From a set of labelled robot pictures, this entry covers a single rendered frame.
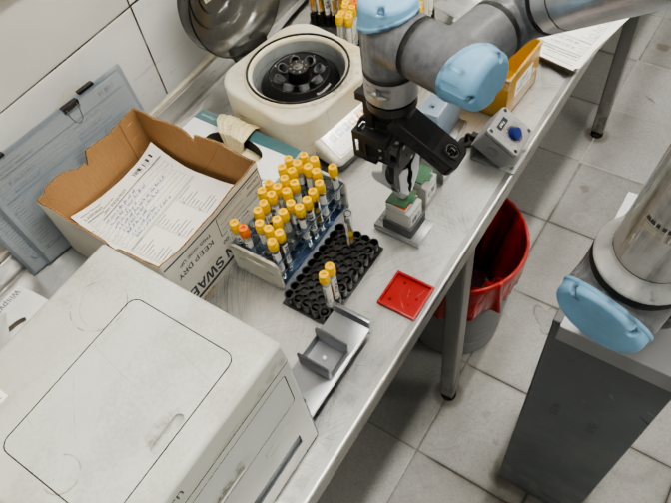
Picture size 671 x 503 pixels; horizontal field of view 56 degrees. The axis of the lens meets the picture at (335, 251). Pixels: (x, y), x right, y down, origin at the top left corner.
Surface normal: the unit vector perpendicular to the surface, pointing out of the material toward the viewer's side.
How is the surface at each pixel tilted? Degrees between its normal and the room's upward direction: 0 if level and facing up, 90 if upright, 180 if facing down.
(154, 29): 90
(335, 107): 90
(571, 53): 0
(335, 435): 0
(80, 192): 88
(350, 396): 0
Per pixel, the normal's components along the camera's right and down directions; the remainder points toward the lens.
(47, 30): 0.83, 0.40
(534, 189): -0.11, -0.56
